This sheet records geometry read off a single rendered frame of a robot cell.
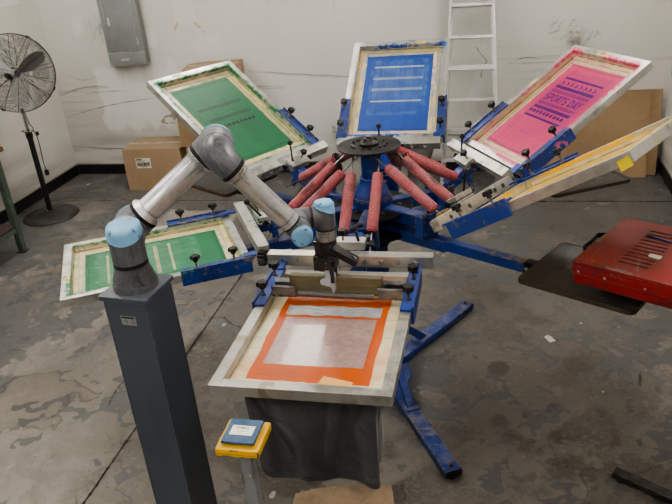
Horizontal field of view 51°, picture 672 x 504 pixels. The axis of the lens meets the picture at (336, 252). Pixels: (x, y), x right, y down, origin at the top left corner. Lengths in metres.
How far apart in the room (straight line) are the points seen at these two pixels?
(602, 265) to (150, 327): 1.57
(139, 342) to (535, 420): 1.99
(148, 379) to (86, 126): 5.46
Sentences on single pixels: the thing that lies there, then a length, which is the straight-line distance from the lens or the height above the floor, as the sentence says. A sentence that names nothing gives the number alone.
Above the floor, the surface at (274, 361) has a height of 0.96.
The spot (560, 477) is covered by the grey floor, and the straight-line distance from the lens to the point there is 3.34.
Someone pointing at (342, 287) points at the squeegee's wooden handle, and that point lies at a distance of 2.63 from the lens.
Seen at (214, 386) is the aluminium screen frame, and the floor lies 0.99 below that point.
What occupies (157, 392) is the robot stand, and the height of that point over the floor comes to 0.82.
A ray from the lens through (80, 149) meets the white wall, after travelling 7.94.
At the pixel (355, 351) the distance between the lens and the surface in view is 2.37.
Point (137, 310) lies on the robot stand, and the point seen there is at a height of 1.15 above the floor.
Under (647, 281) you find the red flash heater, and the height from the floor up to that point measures 1.10.
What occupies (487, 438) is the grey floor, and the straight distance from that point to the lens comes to 3.49.
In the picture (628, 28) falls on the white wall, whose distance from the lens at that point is 6.54.
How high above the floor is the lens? 2.28
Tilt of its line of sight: 26 degrees down
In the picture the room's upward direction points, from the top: 5 degrees counter-clockwise
